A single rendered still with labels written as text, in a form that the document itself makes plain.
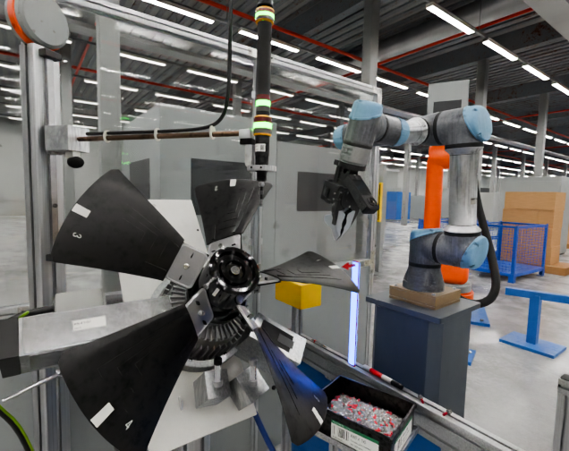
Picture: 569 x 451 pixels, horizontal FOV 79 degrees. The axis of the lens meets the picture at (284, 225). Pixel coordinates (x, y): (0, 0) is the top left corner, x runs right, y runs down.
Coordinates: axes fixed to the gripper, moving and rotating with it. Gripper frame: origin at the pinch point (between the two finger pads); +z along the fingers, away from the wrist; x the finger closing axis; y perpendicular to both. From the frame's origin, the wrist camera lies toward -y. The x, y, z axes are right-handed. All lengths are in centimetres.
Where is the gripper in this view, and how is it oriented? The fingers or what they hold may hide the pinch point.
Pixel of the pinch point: (338, 236)
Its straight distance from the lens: 96.0
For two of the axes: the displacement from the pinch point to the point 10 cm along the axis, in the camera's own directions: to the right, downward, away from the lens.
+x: -8.2, 0.2, -5.8
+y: -5.4, -3.7, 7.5
